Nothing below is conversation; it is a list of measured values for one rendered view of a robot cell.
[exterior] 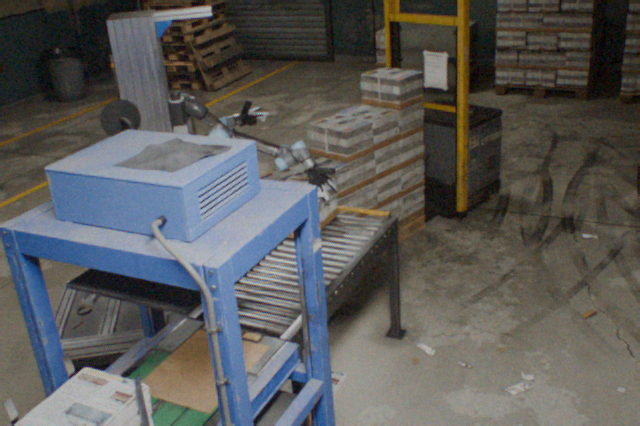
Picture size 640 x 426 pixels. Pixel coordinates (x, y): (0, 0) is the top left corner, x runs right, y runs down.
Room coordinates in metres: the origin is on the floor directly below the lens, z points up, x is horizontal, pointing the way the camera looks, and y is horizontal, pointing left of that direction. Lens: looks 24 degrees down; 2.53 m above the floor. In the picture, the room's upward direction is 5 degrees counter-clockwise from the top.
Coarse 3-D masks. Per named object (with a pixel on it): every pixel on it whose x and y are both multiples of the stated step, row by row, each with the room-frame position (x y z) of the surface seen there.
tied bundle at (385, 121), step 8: (344, 112) 5.09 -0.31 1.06; (352, 112) 5.08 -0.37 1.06; (360, 112) 5.06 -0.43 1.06; (368, 112) 5.05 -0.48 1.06; (376, 112) 5.03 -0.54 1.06; (384, 112) 5.01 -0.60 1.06; (392, 112) 4.99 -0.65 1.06; (368, 120) 4.86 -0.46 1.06; (376, 120) 4.84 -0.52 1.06; (384, 120) 4.90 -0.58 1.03; (392, 120) 4.96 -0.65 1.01; (376, 128) 4.84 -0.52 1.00; (384, 128) 4.90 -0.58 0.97; (392, 128) 4.96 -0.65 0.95; (376, 136) 4.83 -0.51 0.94; (384, 136) 4.89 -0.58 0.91; (392, 136) 4.95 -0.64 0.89; (376, 144) 4.83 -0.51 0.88
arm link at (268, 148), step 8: (232, 128) 3.80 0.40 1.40; (232, 136) 3.76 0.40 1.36; (240, 136) 3.78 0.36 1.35; (248, 136) 3.80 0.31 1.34; (256, 144) 3.78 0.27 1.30; (264, 144) 3.79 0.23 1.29; (272, 144) 3.81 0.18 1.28; (264, 152) 3.79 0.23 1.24; (272, 152) 3.79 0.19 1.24; (280, 152) 3.77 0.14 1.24
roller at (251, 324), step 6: (204, 318) 2.85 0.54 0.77; (240, 318) 2.78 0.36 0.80; (246, 318) 2.77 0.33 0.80; (240, 324) 2.75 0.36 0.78; (246, 324) 2.74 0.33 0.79; (252, 324) 2.73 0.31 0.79; (258, 324) 2.72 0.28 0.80; (264, 324) 2.71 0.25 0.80; (270, 324) 2.71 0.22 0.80; (252, 330) 2.73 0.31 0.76; (258, 330) 2.71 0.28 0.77; (264, 330) 2.69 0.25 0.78; (270, 330) 2.68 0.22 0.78; (276, 330) 2.67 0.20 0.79; (282, 330) 2.66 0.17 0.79; (276, 336) 2.67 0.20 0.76
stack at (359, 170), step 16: (320, 160) 4.73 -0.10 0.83; (336, 160) 4.70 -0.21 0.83; (368, 160) 4.77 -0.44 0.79; (384, 160) 4.89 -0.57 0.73; (400, 160) 5.01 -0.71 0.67; (272, 176) 4.49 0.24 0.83; (288, 176) 4.47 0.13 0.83; (336, 176) 4.54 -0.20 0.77; (352, 176) 4.65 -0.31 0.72; (368, 176) 4.76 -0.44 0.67; (384, 176) 4.89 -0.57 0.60; (400, 176) 5.02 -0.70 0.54; (368, 192) 4.74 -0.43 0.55; (384, 192) 4.87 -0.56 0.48; (400, 192) 5.00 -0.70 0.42; (368, 208) 4.75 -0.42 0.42; (384, 208) 4.87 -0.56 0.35; (400, 208) 5.00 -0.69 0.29; (400, 240) 4.99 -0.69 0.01
